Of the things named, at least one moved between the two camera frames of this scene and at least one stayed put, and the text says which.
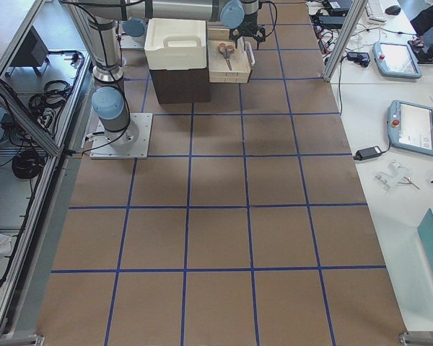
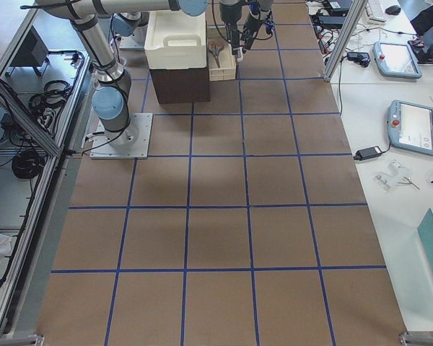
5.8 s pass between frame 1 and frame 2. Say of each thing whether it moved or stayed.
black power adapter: stayed
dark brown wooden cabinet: stayed
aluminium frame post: stayed
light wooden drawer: moved
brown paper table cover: stayed
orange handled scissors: moved
